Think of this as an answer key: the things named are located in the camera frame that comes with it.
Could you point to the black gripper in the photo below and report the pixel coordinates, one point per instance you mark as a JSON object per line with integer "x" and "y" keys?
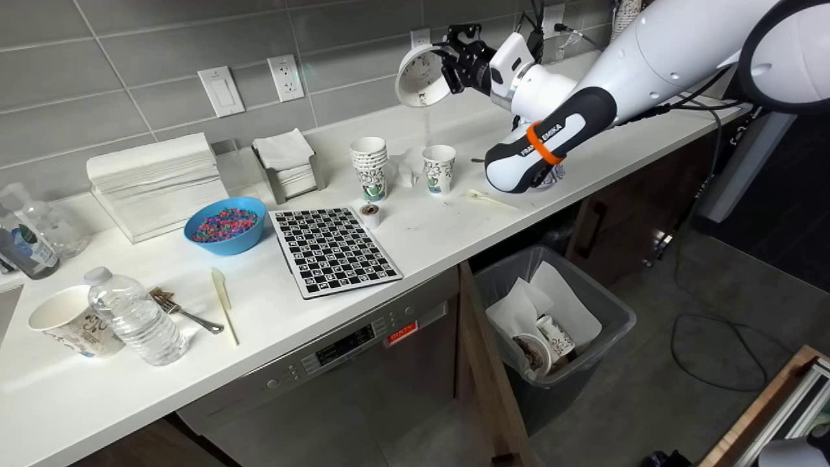
{"x": 465, "y": 59}

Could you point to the white patterned mug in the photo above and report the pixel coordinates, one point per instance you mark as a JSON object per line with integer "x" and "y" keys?
{"x": 70, "y": 320}

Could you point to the clear plastic water bottle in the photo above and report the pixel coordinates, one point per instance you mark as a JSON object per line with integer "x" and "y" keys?
{"x": 135, "y": 318}

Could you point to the patterned coffee cup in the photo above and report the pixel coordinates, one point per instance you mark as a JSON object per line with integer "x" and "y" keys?
{"x": 439, "y": 168}
{"x": 368, "y": 159}

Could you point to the small napkin stack holder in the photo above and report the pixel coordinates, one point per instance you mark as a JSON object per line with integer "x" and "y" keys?
{"x": 289, "y": 165}

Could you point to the white bowl with coffee grounds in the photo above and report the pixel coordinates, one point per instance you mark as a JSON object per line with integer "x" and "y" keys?
{"x": 420, "y": 77}

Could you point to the black perforated tray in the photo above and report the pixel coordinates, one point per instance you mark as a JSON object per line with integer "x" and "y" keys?
{"x": 330, "y": 250}

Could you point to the grey trash bin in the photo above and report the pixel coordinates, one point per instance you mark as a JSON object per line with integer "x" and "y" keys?
{"x": 553, "y": 325}

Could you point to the clear glass jar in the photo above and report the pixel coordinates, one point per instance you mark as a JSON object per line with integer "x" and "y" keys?
{"x": 20, "y": 246}

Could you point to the beige plastic spoon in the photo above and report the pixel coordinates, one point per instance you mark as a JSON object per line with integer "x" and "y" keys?
{"x": 481, "y": 199}

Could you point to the right patterned coffee cup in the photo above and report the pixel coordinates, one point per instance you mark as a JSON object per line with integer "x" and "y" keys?
{"x": 439, "y": 168}

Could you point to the white wall switch plate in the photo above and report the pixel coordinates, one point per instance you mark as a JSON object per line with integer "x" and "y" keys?
{"x": 220, "y": 93}

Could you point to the blue bowl with candy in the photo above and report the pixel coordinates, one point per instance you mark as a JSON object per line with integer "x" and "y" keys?
{"x": 225, "y": 226}

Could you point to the white wall outlet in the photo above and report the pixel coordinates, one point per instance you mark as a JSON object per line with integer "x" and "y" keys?
{"x": 420, "y": 38}
{"x": 285, "y": 77}

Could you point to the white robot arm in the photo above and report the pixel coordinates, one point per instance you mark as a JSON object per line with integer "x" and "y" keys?
{"x": 778, "y": 51}

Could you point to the metal fork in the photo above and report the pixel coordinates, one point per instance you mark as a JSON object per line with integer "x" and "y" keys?
{"x": 172, "y": 308}

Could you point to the left patterned coffee cup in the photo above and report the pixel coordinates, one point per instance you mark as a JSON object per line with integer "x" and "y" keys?
{"x": 368, "y": 159}

